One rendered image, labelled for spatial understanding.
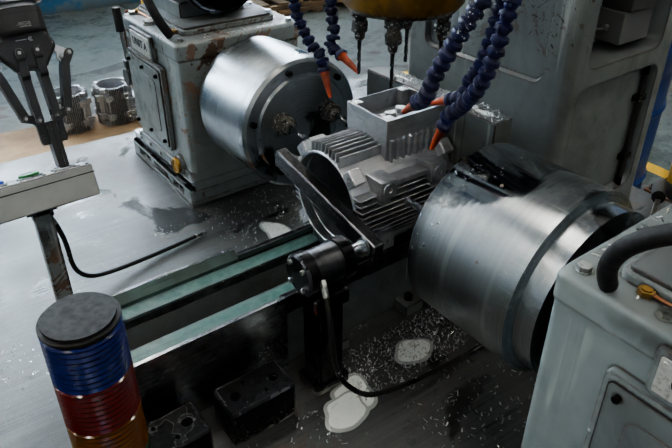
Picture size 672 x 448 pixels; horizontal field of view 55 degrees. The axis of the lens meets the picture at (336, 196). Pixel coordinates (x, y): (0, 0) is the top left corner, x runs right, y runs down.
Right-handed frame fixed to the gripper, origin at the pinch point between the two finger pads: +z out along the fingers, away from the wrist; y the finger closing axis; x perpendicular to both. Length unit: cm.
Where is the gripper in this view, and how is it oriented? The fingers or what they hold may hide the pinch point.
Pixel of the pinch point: (55, 143)
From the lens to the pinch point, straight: 108.2
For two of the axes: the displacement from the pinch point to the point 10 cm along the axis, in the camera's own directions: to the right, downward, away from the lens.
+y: 8.0, -3.0, 5.1
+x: -5.6, -0.8, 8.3
